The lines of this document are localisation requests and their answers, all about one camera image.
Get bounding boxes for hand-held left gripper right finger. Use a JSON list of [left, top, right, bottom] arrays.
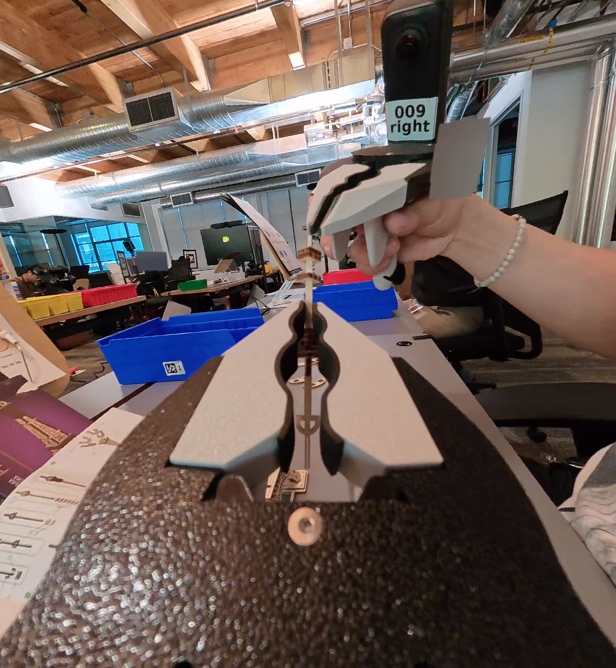
[[313, 304, 445, 502]]

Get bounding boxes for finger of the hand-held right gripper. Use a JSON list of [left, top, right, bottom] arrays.
[[306, 163, 374, 236], [319, 163, 429, 262]]

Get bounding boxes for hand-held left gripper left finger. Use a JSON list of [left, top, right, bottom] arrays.
[[168, 304, 303, 503]]

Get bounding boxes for wooden tower spire model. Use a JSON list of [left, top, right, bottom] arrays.
[[296, 224, 321, 460]]

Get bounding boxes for person's right forearm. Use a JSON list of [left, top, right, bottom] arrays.
[[475, 204, 616, 366]]

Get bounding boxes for wooden top desk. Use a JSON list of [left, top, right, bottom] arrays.
[[34, 295, 147, 327]]

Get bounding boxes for person's right hand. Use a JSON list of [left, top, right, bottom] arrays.
[[321, 196, 497, 285]]

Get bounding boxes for tilted document board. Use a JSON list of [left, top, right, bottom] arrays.
[[222, 192, 301, 280]]

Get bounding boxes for red plastic bin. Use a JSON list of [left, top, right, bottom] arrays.
[[322, 269, 376, 285], [81, 283, 139, 309]]

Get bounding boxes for engraved square wooden piece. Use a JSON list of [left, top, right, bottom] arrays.
[[265, 469, 310, 503]]

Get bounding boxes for white stand base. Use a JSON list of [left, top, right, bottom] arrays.
[[271, 279, 309, 306]]

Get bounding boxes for tagged blue plastic bin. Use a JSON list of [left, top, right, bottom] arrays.
[[95, 307, 265, 386]]

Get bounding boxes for black mesh office chair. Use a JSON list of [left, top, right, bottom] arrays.
[[412, 190, 569, 389]]

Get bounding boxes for wooden document board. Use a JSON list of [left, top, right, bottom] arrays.
[[0, 256, 71, 397]]

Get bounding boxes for ceiling vent grille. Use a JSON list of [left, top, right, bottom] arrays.
[[122, 86, 183, 131]]

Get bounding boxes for silver vertical pipes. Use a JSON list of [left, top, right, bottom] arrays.
[[446, 10, 616, 246]]

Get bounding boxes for yellow plastic bin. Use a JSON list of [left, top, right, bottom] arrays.
[[18, 292, 84, 320]]

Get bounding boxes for large window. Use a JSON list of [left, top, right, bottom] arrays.
[[0, 222, 144, 272]]

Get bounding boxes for purple tower kit package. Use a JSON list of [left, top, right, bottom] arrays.
[[0, 368, 92, 504]]

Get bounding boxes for illustrated instruction sheet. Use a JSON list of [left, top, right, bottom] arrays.
[[0, 284, 67, 389]]

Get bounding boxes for folded instruction leaflet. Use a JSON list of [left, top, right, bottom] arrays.
[[0, 407, 144, 668]]

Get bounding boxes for person in printed shirt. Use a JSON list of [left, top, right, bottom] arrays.
[[558, 436, 616, 622]]

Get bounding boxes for wall monitor screen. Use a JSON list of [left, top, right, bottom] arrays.
[[200, 224, 259, 267]]

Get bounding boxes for silver spiral air duct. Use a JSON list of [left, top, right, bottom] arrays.
[[55, 151, 340, 199], [0, 78, 387, 183]]

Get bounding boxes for pearl bracelet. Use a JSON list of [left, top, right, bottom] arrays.
[[474, 214, 528, 289]]

